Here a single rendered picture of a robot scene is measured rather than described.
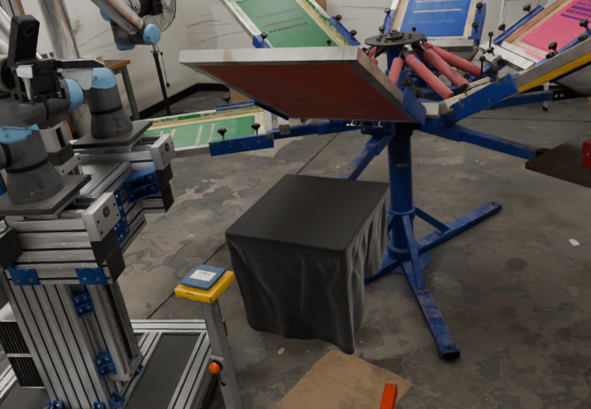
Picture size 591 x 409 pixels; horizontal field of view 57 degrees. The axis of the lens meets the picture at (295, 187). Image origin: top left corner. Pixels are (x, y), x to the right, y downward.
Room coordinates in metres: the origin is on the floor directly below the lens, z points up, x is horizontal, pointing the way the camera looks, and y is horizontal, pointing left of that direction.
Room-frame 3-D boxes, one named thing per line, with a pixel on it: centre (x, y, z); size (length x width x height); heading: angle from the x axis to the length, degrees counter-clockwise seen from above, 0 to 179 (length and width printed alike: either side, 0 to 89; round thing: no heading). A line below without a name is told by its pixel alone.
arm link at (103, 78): (1.95, 0.65, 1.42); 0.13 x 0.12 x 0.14; 54
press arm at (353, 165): (2.17, -0.28, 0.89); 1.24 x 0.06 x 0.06; 151
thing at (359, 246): (1.64, -0.23, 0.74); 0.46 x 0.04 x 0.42; 151
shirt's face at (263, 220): (1.73, -0.04, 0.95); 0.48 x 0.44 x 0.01; 151
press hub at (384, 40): (2.71, -0.59, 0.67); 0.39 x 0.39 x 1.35
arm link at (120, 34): (2.23, 0.58, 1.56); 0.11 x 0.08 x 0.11; 54
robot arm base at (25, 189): (1.47, 0.75, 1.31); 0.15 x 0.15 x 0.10
